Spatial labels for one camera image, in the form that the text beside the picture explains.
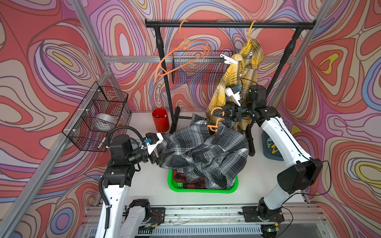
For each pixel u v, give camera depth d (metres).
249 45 0.62
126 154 0.50
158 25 0.59
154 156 0.56
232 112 0.60
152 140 0.50
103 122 0.70
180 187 0.82
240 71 0.63
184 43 0.90
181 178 0.79
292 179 0.44
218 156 0.72
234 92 0.58
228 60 0.58
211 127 0.65
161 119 0.97
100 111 0.80
